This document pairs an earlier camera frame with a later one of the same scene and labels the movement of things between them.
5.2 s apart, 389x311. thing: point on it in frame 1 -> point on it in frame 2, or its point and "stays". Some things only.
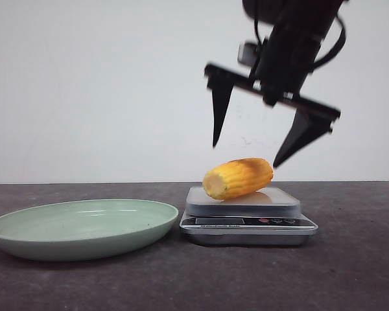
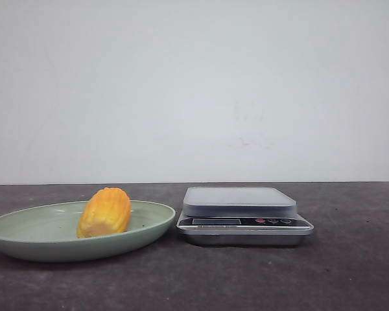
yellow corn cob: x=235 y=178 -> x=106 y=212
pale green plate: x=80 y=229 stays
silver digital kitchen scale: x=270 y=216 stays
